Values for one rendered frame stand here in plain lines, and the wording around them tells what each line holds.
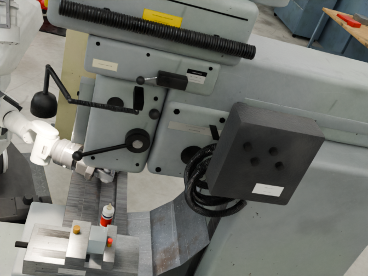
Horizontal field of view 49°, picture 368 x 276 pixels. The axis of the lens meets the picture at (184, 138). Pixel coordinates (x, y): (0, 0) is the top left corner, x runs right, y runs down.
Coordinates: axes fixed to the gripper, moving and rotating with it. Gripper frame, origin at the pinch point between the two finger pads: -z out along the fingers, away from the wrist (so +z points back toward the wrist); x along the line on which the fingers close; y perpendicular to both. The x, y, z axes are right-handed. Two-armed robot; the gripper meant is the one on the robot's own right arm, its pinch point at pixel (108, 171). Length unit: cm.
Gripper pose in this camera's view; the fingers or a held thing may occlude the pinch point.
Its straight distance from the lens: 134.1
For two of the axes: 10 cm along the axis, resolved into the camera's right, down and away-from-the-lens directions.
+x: 2.5, -4.8, 8.4
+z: -9.3, -3.7, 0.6
